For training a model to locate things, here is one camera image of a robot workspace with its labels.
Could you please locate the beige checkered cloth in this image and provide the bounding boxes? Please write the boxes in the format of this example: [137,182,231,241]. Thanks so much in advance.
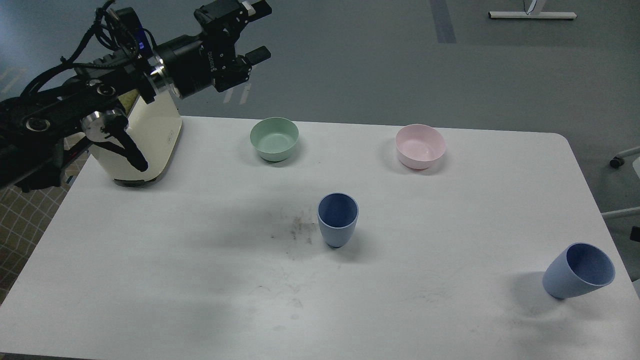
[0,152,89,301]

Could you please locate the white desk foot bar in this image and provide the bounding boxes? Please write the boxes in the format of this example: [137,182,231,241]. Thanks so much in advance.
[487,11,578,21]

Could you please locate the pink bowl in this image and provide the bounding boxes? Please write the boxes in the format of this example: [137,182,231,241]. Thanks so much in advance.
[394,124,447,171]

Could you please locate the light blue cup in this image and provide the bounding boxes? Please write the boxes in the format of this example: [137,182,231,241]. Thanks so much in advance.
[317,193,359,249]
[542,243,617,300]

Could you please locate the office chair caster base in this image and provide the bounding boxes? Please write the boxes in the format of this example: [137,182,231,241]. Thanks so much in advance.
[602,146,640,241]

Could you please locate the cream toaster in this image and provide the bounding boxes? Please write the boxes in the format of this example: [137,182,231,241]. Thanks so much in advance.
[89,91,183,188]

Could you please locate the green bowl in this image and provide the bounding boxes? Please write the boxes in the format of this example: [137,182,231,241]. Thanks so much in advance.
[249,117,300,162]

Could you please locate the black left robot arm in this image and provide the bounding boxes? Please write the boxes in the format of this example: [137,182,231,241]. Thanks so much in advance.
[0,0,273,193]

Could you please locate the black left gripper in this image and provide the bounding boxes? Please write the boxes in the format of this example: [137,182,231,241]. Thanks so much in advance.
[160,0,273,100]

